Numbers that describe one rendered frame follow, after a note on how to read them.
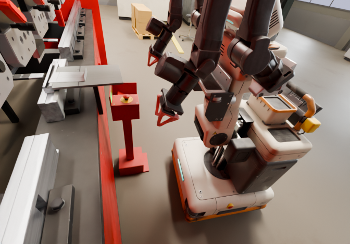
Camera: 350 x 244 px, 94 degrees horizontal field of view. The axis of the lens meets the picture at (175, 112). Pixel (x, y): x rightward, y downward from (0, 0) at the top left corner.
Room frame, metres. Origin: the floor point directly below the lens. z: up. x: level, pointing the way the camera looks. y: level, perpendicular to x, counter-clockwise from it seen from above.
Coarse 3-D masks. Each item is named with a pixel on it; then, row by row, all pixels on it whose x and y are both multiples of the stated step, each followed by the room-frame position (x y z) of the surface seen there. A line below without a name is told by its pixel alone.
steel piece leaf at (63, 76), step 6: (60, 72) 0.59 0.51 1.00; (66, 72) 0.60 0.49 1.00; (72, 72) 0.61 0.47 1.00; (78, 72) 0.62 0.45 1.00; (84, 72) 0.59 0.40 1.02; (60, 78) 0.55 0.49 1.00; (66, 78) 0.56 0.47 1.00; (72, 78) 0.57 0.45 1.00; (78, 78) 0.57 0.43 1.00; (84, 78) 0.56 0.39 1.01
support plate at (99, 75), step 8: (88, 72) 0.64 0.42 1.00; (96, 72) 0.65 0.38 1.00; (104, 72) 0.66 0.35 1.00; (112, 72) 0.67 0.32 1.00; (120, 72) 0.68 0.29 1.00; (88, 80) 0.57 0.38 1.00; (96, 80) 0.58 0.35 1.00; (104, 80) 0.59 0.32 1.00; (112, 80) 0.60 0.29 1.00; (120, 80) 0.61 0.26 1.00; (56, 88) 0.49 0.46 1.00; (64, 88) 0.50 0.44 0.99
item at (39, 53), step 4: (36, 40) 0.54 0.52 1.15; (40, 40) 0.58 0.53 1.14; (36, 44) 0.53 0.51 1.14; (40, 44) 0.56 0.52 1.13; (44, 44) 0.60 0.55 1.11; (36, 48) 0.51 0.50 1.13; (40, 48) 0.54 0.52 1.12; (44, 48) 0.58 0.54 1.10; (36, 52) 0.51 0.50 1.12; (40, 52) 0.53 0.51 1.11; (44, 52) 0.59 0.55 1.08; (36, 56) 0.51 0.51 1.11; (40, 56) 0.52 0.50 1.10; (40, 60) 0.52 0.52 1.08
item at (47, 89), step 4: (52, 64) 0.66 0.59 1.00; (56, 64) 0.66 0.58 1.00; (52, 68) 0.63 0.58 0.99; (56, 68) 0.63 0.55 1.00; (48, 72) 0.58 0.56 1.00; (52, 72) 0.60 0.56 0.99; (48, 76) 0.55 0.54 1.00; (48, 80) 0.54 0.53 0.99; (44, 84) 0.50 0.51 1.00; (48, 84) 0.51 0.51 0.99; (44, 88) 0.48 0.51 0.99; (48, 88) 0.49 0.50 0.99; (48, 92) 0.49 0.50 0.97; (52, 92) 0.49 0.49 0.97
